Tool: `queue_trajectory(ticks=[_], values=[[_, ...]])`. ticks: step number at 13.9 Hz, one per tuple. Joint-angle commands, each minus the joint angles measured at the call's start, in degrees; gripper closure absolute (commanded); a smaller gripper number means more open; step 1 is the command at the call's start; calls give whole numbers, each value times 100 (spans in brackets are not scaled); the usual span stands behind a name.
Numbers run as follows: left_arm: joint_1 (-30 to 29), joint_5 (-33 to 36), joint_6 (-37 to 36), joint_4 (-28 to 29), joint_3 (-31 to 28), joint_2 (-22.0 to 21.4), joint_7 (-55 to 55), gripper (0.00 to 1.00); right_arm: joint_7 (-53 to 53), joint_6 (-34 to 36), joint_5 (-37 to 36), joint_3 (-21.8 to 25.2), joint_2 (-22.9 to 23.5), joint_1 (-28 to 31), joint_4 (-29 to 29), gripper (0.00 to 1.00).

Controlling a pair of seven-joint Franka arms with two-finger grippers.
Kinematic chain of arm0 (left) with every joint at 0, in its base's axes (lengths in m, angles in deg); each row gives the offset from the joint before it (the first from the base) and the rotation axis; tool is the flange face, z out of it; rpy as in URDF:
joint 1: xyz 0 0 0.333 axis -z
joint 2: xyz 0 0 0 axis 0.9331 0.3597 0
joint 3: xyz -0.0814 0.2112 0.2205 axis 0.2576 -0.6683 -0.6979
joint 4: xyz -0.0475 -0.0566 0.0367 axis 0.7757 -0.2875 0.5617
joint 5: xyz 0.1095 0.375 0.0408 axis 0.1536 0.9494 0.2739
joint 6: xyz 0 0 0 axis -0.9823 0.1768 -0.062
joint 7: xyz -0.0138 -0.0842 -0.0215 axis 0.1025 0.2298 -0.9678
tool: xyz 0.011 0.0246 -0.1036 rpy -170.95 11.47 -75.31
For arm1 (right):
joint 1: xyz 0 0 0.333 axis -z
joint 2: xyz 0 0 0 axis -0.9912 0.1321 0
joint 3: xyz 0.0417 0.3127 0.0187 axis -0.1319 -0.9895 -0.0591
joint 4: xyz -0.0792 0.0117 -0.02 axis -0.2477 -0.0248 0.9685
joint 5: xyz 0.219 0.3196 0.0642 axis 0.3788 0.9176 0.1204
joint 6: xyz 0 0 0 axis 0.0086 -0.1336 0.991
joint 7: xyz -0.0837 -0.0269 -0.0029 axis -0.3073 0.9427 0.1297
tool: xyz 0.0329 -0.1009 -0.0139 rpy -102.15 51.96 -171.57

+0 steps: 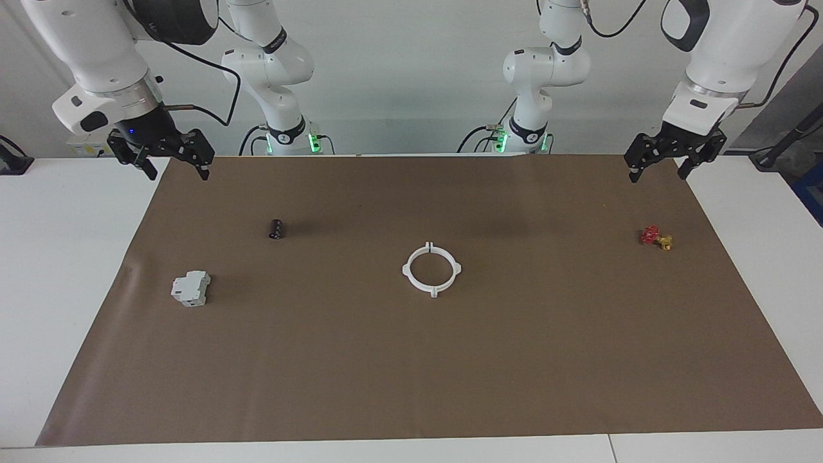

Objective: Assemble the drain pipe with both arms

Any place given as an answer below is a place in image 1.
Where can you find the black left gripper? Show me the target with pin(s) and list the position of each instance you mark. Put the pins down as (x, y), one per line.
(681, 145)

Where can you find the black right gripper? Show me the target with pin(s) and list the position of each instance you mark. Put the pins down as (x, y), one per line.
(154, 138)

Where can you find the white half pipe clamp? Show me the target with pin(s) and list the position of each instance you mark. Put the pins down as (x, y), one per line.
(458, 266)
(406, 270)

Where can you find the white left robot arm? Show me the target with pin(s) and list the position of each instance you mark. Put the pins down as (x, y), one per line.
(726, 45)

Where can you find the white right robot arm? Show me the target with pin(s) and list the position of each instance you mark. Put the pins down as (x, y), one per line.
(103, 51)

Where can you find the red handwheel brass valve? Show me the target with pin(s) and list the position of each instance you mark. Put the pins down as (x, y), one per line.
(651, 235)

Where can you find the white labelled power box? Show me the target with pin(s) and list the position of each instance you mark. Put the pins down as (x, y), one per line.
(87, 149)

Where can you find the black cylindrical capacitor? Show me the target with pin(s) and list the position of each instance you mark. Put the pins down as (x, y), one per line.
(276, 229)

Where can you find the white circuit breaker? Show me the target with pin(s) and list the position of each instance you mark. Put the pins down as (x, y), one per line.
(190, 289)

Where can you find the black tripod leg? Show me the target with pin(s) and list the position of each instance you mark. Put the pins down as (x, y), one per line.
(787, 143)

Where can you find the blue crate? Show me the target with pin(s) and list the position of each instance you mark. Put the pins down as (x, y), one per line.
(813, 193)

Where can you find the brown paper table mat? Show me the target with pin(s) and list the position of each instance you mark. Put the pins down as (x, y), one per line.
(411, 373)

